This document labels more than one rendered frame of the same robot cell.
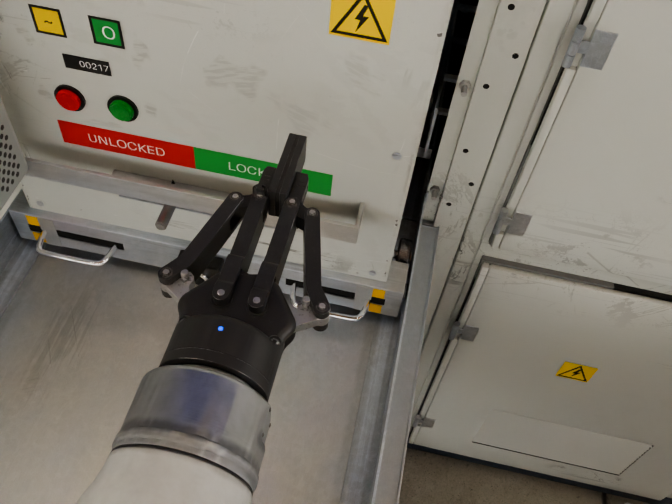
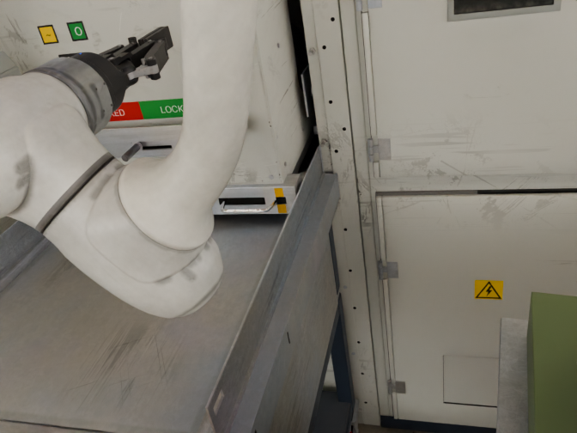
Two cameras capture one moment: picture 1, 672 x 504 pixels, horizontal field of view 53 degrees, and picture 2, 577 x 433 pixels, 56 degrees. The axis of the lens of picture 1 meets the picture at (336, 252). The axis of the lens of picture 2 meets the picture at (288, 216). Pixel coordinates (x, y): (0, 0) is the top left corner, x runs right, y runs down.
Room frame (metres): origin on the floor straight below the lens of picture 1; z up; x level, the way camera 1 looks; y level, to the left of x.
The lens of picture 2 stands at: (-0.36, -0.27, 1.40)
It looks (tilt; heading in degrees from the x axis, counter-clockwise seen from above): 31 degrees down; 13
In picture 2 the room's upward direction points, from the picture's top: 10 degrees counter-clockwise
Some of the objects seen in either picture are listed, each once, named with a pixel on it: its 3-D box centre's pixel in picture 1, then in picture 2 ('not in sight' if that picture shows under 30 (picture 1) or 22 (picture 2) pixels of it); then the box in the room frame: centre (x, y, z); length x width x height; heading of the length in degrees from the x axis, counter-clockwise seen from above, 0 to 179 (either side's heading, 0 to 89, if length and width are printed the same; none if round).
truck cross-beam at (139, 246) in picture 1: (209, 250); (171, 196); (0.55, 0.17, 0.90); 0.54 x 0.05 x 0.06; 84
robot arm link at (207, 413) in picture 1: (197, 430); (65, 103); (0.16, 0.07, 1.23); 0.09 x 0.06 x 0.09; 84
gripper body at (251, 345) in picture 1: (232, 332); (100, 80); (0.24, 0.06, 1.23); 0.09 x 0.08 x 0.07; 174
